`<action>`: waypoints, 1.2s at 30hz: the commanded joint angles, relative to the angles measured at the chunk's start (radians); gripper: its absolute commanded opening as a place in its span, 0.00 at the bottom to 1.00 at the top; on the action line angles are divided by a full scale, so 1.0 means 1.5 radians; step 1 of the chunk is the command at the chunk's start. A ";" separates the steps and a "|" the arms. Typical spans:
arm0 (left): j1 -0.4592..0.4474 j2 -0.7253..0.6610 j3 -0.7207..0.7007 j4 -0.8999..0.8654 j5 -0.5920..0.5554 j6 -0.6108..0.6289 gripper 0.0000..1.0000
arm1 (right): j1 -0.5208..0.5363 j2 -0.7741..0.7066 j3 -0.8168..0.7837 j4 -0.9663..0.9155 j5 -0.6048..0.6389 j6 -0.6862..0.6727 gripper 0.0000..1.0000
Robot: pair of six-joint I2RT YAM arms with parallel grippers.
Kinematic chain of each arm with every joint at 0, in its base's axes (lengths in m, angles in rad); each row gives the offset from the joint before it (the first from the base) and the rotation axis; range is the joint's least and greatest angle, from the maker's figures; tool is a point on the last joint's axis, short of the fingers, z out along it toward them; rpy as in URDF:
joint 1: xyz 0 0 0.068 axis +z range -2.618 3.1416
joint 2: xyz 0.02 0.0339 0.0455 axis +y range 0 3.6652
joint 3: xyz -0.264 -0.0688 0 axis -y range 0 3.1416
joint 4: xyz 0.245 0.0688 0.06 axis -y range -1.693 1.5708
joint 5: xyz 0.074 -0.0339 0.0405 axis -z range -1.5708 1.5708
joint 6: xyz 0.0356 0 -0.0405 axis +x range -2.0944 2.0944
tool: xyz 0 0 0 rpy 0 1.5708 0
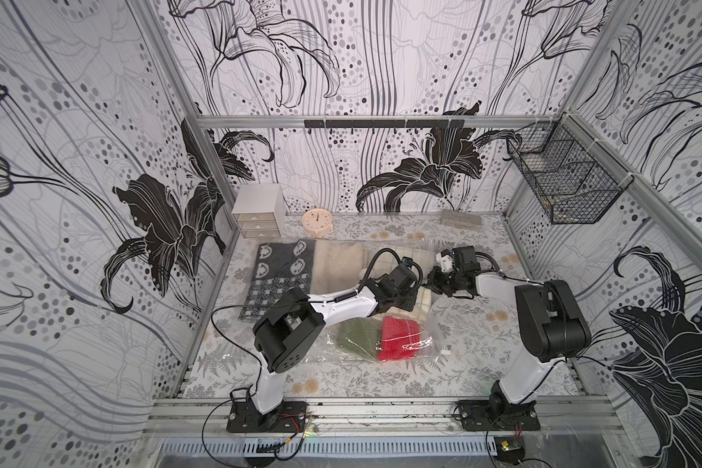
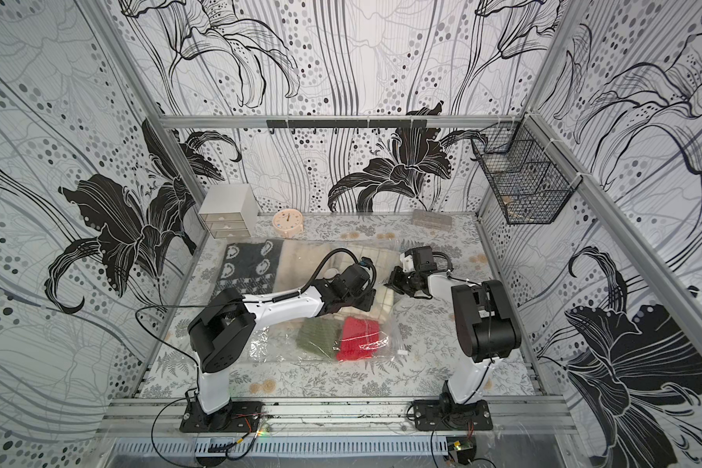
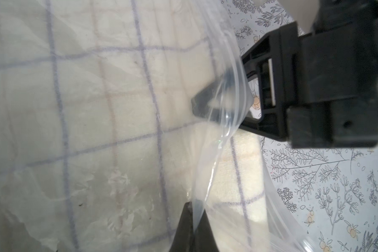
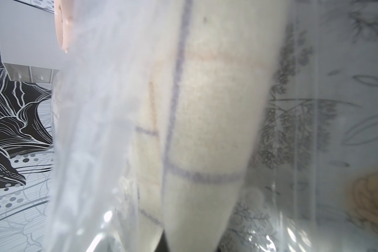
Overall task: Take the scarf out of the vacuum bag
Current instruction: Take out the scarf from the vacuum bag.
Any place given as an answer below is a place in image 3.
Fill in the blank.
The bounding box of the clear plastic vacuum bag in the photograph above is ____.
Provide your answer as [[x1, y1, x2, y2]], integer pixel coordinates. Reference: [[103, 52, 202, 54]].
[[0, 0, 319, 252]]

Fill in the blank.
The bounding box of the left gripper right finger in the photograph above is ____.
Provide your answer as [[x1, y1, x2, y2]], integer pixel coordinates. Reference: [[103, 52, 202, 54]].
[[193, 214, 219, 252]]

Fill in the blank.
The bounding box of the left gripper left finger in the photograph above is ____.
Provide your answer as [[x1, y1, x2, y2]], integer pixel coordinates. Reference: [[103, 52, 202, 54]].
[[169, 202, 195, 252]]

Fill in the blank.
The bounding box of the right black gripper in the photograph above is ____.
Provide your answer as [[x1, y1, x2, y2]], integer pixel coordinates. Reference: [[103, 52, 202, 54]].
[[191, 1, 378, 149]]

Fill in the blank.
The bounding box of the cream checked cloth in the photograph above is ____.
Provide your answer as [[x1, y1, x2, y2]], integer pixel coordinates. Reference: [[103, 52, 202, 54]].
[[0, 0, 272, 252]]

